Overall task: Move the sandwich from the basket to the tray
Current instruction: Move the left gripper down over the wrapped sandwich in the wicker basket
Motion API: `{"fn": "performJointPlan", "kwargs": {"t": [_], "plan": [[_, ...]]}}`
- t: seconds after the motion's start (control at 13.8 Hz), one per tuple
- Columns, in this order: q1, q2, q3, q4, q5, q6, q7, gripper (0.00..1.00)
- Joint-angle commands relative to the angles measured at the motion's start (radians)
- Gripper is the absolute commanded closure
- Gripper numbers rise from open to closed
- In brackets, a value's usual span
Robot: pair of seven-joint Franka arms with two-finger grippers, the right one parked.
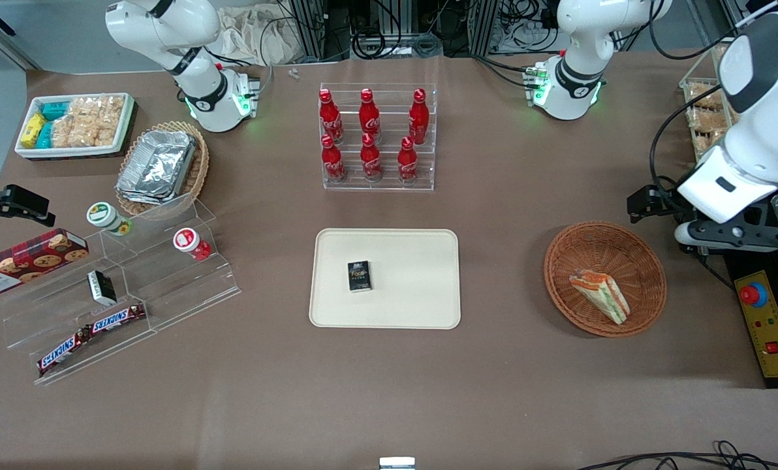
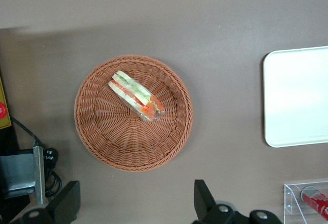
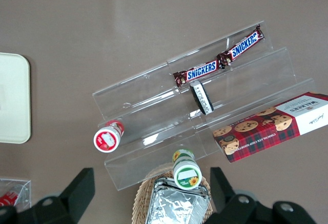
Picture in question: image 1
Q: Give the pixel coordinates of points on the red lid cup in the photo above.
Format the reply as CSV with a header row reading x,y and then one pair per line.
x,y
188,241

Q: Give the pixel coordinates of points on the green lid cup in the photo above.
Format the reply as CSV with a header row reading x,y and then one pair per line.
x,y
105,215

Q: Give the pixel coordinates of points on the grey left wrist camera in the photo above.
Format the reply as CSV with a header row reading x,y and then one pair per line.
x,y
722,235

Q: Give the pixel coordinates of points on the yellow control panel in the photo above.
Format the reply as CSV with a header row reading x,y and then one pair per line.
x,y
771,326

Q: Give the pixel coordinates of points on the brown wicker basket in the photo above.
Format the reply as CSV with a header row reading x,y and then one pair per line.
x,y
578,248

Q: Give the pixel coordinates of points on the red tartan cookie box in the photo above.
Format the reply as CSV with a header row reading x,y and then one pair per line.
x,y
30,261

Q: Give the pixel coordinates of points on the small black card box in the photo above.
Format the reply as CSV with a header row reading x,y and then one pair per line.
x,y
359,275

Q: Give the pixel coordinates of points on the red cola bottle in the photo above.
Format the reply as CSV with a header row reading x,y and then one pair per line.
x,y
419,119
332,162
330,117
407,163
369,117
371,160

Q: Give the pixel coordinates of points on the triangular sandwich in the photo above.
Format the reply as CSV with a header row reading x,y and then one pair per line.
x,y
602,295

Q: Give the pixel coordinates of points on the white rectangular snack bin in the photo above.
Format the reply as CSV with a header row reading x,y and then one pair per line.
x,y
128,121

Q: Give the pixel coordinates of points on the clear acrylic stepped shelf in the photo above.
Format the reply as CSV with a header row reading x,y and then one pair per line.
x,y
167,281

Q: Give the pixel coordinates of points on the teal snack pack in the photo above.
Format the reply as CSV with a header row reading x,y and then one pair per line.
x,y
45,136
55,110

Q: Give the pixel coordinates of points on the black yellow control box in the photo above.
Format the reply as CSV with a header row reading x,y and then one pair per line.
x,y
741,261

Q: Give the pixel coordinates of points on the yellow snack pack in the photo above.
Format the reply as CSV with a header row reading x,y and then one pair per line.
x,y
32,130

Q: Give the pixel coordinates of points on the clear acrylic bottle rack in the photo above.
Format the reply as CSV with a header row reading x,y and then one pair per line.
x,y
389,98

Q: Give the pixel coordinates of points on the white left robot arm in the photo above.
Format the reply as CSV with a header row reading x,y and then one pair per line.
x,y
767,98

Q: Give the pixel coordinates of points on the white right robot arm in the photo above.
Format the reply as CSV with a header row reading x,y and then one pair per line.
x,y
167,32

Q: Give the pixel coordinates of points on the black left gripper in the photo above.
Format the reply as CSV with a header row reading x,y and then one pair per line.
x,y
664,202

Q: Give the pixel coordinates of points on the clear bagged pastry snack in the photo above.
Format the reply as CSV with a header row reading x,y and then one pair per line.
x,y
703,96
705,119
709,142

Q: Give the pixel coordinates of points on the red emergency stop button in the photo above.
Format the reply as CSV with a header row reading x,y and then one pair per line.
x,y
752,294

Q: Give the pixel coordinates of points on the small white device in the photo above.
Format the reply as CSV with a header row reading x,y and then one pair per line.
x,y
397,463

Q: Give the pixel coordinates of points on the aluminium foil container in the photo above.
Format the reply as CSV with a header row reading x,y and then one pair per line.
x,y
157,166

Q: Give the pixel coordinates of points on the light woven basket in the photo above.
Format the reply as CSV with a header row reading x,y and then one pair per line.
x,y
200,163

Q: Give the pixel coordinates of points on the brown Snickers bar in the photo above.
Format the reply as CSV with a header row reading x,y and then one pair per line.
x,y
118,318
62,350

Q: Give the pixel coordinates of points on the small black white box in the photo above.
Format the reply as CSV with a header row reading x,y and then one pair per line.
x,y
102,288

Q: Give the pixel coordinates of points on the beige plastic tray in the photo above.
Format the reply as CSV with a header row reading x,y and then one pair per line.
x,y
415,281

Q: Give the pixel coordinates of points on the clear rice cracker bag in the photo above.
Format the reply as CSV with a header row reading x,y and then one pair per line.
x,y
98,108
106,132
69,132

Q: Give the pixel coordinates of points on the crumpled white cloth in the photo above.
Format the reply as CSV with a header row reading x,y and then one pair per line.
x,y
258,36

